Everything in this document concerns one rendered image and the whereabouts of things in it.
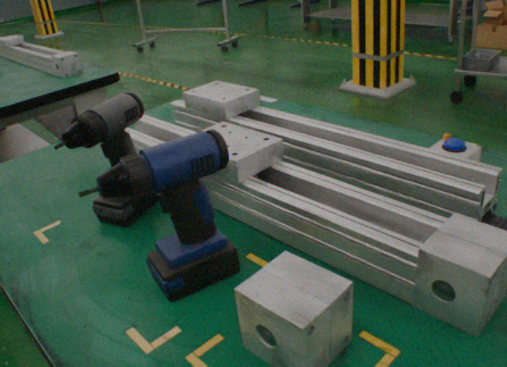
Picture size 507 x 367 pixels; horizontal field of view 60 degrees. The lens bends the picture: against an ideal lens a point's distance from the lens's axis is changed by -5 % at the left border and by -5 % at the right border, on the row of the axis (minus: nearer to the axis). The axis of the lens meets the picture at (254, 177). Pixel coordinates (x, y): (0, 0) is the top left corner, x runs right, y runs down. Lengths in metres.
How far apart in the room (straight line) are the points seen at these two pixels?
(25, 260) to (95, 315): 0.22
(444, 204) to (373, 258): 0.19
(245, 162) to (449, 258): 0.36
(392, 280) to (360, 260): 0.06
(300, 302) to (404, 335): 0.16
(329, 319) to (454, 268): 0.16
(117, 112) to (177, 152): 0.26
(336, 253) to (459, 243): 0.18
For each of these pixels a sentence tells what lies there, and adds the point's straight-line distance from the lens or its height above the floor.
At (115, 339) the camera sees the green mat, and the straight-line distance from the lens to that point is 0.65.
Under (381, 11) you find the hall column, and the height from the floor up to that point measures 0.67.
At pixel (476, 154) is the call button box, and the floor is 0.83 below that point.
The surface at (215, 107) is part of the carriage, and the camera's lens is 1.07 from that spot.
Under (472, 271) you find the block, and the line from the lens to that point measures 0.57.
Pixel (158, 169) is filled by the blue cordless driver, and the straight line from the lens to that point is 0.58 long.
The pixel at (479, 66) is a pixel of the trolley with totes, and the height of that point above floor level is 0.30.
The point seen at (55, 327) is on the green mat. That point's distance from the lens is 0.71.
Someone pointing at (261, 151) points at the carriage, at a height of 0.90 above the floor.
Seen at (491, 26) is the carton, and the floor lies 0.24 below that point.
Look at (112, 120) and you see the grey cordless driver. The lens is 0.81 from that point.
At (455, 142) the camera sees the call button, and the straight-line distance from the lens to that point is 0.93.
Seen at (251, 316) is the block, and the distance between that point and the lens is 0.54.
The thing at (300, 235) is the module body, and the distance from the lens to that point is 0.71.
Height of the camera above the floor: 1.22
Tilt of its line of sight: 27 degrees down
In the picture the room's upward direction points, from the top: 6 degrees counter-clockwise
